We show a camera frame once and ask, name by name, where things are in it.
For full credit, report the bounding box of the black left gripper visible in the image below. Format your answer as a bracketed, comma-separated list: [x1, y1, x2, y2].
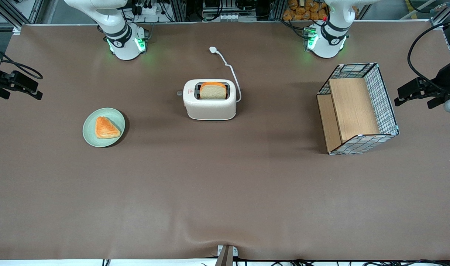
[395, 59, 450, 109]

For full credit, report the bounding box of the white two-slot toaster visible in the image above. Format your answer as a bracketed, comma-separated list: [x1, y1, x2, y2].
[183, 79, 237, 121]

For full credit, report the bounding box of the pale green round plate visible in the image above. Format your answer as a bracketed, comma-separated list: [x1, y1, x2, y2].
[82, 108, 126, 148]

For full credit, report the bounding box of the triangular orange puff pastry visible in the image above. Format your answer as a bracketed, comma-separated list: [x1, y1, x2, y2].
[95, 116, 121, 139]

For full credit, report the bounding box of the pile of orange buns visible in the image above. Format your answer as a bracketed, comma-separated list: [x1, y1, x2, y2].
[282, 0, 329, 21]

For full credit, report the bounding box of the white power strip with plugs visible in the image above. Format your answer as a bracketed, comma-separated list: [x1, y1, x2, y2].
[131, 0, 168, 16]

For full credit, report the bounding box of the bread slice with orange crust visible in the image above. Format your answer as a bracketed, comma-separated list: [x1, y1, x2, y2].
[199, 82, 228, 99]

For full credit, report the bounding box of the white multi-socket strip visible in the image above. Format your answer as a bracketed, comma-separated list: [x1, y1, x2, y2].
[216, 13, 257, 22]

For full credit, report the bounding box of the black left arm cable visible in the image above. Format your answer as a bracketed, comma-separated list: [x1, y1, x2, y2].
[407, 18, 450, 93]

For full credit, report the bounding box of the wire basket with wooden shelf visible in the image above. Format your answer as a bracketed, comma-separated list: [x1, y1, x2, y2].
[316, 62, 400, 156]

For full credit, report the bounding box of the white toaster cord with plug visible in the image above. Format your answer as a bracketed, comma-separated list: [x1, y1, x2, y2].
[209, 46, 242, 103]

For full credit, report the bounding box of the metal bracket with brown post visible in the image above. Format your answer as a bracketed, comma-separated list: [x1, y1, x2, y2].
[214, 245, 238, 266]

